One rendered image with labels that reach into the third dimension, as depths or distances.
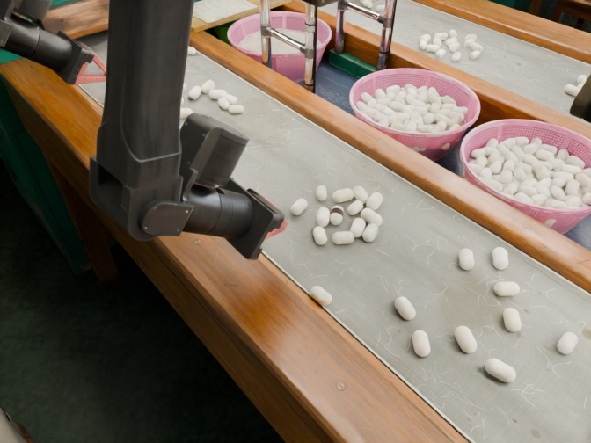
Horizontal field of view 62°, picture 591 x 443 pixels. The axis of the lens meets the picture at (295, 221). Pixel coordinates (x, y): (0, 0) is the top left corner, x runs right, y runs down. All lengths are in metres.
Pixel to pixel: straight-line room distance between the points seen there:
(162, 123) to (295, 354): 0.32
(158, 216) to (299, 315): 0.25
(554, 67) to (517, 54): 0.10
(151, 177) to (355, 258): 0.39
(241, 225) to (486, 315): 0.36
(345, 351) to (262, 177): 0.39
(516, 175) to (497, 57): 0.48
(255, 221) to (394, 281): 0.24
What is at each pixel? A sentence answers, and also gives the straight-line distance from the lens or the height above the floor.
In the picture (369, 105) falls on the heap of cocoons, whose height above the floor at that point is 0.74.
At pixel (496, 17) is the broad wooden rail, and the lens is 1.55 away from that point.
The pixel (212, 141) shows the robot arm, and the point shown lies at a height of 1.01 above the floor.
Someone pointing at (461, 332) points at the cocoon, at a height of 0.76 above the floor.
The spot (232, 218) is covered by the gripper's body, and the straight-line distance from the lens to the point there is 0.57.
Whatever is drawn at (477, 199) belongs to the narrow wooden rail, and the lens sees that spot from 0.85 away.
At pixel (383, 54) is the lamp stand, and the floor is 0.77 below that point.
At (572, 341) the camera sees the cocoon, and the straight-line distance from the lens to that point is 0.72.
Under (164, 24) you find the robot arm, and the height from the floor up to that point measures 1.14.
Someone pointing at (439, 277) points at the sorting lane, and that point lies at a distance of 0.75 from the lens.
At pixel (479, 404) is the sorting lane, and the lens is 0.65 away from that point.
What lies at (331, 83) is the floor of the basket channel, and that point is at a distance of 1.31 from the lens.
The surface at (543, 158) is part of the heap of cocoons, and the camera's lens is 1.04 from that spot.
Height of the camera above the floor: 1.29
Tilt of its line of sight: 44 degrees down
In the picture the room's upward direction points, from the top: straight up
